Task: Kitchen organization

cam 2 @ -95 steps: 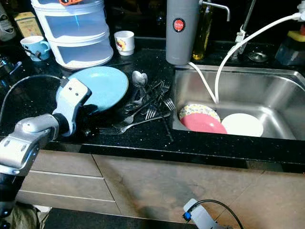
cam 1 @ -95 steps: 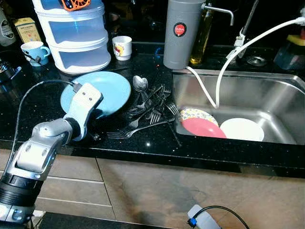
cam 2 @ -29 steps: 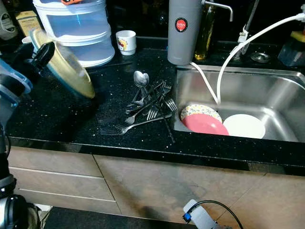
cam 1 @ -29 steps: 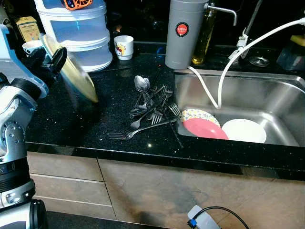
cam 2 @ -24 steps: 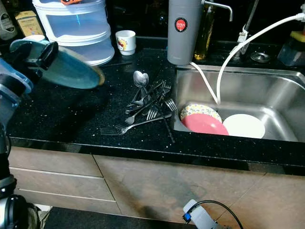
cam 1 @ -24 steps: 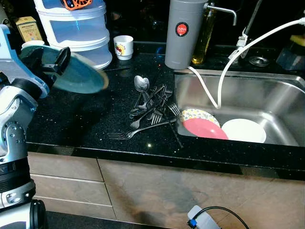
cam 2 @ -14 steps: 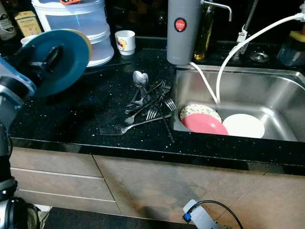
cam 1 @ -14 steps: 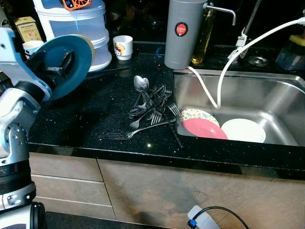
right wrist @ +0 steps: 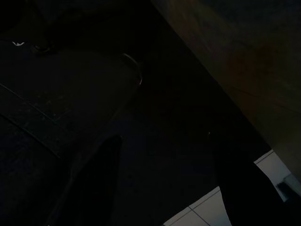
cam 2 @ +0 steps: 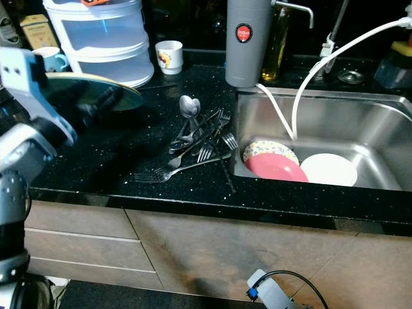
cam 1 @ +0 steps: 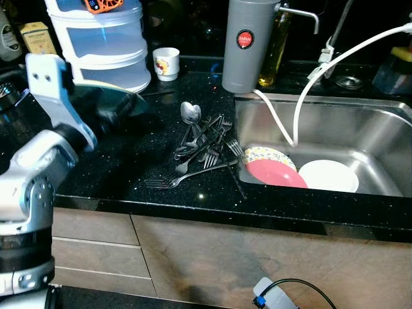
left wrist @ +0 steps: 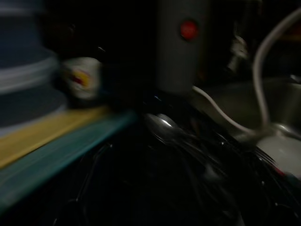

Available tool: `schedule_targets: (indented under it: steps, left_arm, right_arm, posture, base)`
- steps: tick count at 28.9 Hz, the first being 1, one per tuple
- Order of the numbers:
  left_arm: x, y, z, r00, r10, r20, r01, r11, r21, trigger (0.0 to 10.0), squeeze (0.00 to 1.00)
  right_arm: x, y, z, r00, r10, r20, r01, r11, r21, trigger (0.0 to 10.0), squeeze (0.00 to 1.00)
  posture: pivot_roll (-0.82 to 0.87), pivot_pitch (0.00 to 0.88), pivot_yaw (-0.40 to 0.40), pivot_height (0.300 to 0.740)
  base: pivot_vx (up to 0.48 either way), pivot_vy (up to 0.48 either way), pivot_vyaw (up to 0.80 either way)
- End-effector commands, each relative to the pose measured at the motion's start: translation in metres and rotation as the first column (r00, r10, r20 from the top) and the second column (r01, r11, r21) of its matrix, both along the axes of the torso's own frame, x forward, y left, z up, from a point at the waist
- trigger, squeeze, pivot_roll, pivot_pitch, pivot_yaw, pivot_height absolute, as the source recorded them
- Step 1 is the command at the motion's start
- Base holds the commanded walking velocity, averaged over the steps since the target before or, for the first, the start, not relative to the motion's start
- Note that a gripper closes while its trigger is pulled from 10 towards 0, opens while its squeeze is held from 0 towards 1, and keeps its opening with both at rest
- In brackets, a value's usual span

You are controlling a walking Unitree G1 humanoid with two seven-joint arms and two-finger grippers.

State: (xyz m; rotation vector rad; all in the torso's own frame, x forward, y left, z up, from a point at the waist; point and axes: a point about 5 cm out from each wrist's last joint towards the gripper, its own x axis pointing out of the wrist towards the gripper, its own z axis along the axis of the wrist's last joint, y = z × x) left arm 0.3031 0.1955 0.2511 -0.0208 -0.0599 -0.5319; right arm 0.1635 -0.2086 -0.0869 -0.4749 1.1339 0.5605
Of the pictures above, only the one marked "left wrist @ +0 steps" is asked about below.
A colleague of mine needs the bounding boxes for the translucent plastic drawer tower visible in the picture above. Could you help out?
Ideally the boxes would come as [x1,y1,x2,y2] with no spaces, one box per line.
[0,0,68,129]

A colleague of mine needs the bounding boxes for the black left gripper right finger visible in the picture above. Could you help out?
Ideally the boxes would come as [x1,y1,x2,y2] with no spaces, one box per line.
[188,162,245,226]

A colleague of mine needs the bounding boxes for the teal and yellow board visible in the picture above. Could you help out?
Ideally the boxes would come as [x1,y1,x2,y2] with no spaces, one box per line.
[0,105,139,214]

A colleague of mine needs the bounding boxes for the white cup with cartoon print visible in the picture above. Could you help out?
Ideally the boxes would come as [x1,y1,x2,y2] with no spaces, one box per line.
[57,57,102,101]

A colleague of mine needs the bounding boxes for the white plate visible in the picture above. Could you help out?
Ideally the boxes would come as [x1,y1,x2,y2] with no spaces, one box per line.
[255,135,301,181]

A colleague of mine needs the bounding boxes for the silver spoon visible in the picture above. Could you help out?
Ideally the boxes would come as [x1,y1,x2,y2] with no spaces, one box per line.
[143,112,182,138]

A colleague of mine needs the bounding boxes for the metal kitchen faucet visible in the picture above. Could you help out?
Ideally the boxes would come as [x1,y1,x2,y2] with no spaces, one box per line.
[225,21,251,76]

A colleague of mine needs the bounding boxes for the grey dispenser with red button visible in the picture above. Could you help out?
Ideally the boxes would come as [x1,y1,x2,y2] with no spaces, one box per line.
[154,0,211,94]

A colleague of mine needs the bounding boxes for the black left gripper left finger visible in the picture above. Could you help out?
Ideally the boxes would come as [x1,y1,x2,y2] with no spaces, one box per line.
[70,143,123,226]

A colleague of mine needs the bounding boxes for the thin white hose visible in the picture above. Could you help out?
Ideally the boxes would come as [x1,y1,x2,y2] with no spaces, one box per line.
[191,85,258,142]

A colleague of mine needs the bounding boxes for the thick white hose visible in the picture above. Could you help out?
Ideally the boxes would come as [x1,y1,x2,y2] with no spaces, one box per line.
[252,7,301,132]

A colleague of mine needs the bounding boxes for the silver fork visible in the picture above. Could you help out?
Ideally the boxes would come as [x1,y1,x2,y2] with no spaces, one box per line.
[253,147,277,167]

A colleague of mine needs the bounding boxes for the stainless steel sink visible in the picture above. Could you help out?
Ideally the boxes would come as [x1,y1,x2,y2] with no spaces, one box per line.
[194,75,301,182]

